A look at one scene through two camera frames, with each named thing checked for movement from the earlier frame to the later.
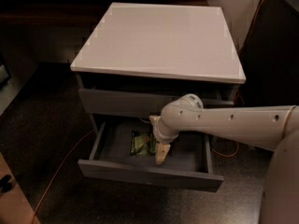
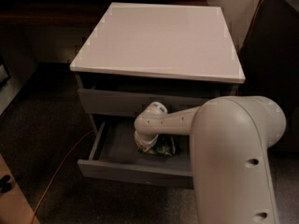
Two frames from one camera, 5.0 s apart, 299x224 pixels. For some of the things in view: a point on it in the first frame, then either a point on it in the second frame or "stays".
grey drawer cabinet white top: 140,60 stays
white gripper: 161,136 → 145,141
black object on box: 5,185 stays
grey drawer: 190,162 stays
